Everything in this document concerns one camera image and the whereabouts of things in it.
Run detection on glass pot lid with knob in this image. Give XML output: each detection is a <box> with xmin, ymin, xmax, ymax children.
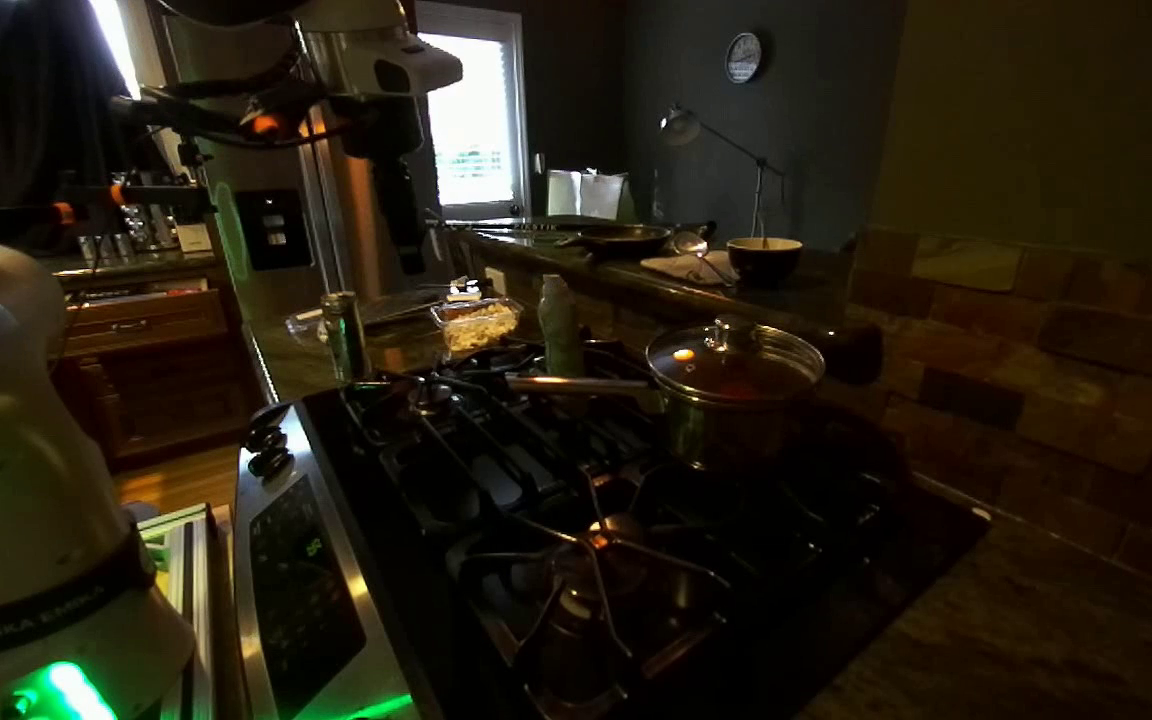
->
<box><xmin>641</xmin><ymin>311</ymin><xmax>832</xmax><ymax>410</ymax></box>

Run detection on bright window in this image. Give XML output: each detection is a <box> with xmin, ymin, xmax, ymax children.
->
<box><xmin>418</xmin><ymin>5</ymin><xmax>535</xmax><ymax>219</ymax></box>

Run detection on wooden cabinet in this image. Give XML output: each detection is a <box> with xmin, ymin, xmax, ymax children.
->
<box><xmin>52</xmin><ymin>272</ymin><xmax>269</xmax><ymax>465</ymax></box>

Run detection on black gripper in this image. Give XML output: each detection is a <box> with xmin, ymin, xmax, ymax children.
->
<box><xmin>331</xmin><ymin>77</ymin><xmax>404</xmax><ymax>160</ymax></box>

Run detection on clear plastic food container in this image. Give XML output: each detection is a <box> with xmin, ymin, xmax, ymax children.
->
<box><xmin>431</xmin><ymin>291</ymin><xmax>525</xmax><ymax>361</ymax></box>

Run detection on small metal can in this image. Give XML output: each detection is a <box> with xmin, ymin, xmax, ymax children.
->
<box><xmin>320</xmin><ymin>287</ymin><xmax>375</xmax><ymax>383</ymax></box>

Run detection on black gas stove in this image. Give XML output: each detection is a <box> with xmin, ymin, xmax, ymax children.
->
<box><xmin>227</xmin><ymin>332</ymin><xmax>997</xmax><ymax>720</ymax></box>

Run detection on black stove knob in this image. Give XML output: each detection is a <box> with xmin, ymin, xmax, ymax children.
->
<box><xmin>250</xmin><ymin>404</ymin><xmax>296</xmax><ymax>442</ymax></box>
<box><xmin>253</xmin><ymin>438</ymin><xmax>303</xmax><ymax>484</ymax></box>

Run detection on black frying pan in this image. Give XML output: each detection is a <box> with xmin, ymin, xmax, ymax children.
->
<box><xmin>558</xmin><ymin>214</ymin><xmax>681</xmax><ymax>265</ymax></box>

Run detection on steel cooking pot with handle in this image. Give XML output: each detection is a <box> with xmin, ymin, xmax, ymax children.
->
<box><xmin>504</xmin><ymin>346</ymin><xmax>832</xmax><ymax>481</ymax></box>

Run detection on round wall clock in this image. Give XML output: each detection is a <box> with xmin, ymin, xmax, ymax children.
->
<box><xmin>722</xmin><ymin>28</ymin><xmax>770</xmax><ymax>87</ymax></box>

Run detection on dark bowl with white inside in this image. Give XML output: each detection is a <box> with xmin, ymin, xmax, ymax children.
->
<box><xmin>725</xmin><ymin>233</ymin><xmax>808</xmax><ymax>287</ymax></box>

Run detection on stainless steel fridge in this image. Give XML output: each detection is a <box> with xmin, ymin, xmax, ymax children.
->
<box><xmin>154</xmin><ymin>0</ymin><xmax>427</xmax><ymax>311</ymax></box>

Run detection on thin metal desk lamp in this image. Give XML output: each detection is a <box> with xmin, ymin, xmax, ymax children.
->
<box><xmin>654</xmin><ymin>103</ymin><xmax>797</xmax><ymax>253</ymax></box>

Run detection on white and green spray bottle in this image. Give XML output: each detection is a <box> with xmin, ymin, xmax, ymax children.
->
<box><xmin>535</xmin><ymin>268</ymin><xmax>594</xmax><ymax>380</ymax></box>

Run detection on white paper bag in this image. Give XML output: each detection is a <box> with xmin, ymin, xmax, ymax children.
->
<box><xmin>543</xmin><ymin>164</ymin><xmax>635</xmax><ymax>222</ymax></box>

